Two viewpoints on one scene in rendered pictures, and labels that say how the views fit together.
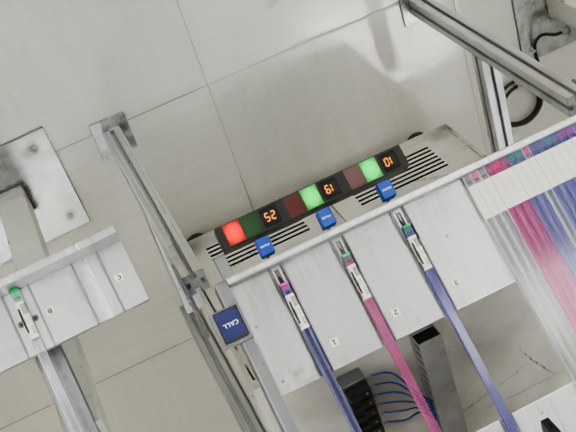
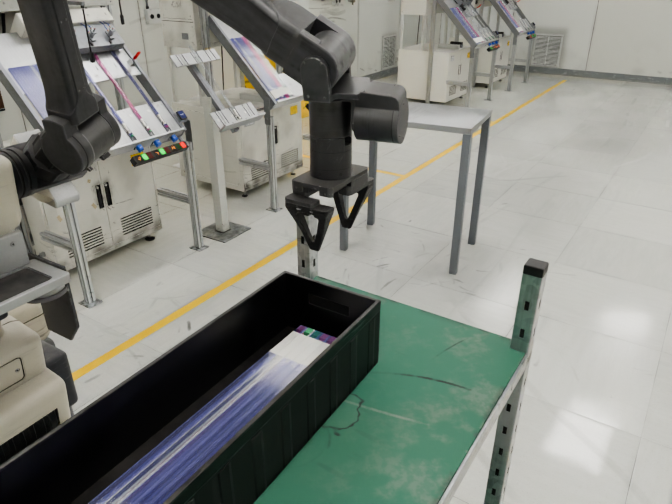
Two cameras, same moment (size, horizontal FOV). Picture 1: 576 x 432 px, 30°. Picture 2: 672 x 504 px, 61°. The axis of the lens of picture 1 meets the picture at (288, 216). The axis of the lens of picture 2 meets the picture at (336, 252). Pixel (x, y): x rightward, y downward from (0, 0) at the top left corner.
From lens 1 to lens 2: 262 cm
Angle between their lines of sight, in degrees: 59
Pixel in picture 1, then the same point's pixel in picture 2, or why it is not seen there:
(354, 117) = (101, 274)
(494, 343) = not seen: hidden behind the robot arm
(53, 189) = (211, 234)
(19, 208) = (223, 216)
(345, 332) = (145, 112)
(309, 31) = (137, 283)
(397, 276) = (132, 124)
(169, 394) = not seen: hidden behind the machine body
